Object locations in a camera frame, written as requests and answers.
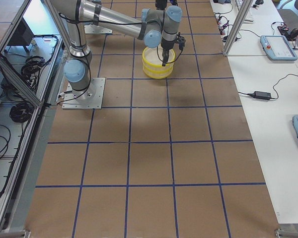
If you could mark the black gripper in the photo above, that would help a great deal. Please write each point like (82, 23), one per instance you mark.
(160, 4)
(167, 44)

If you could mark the yellow steamer layer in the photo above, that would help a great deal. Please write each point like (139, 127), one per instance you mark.
(152, 58)
(157, 73)

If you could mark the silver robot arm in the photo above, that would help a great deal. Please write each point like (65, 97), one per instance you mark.
(157, 28)

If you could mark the black power adapter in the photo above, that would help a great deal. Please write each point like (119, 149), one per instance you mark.
(260, 95)

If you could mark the far teach pendant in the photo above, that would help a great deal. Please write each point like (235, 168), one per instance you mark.
(277, 48)

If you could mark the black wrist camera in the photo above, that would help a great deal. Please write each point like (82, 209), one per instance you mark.
(180, 40)

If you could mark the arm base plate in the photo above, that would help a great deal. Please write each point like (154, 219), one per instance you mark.
(92, 29)
(91, 99)

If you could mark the aluminium frame post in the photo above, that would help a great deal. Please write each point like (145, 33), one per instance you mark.
(242, 13)

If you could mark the aluminium side rail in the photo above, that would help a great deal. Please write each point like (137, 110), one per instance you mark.
(16, 80)

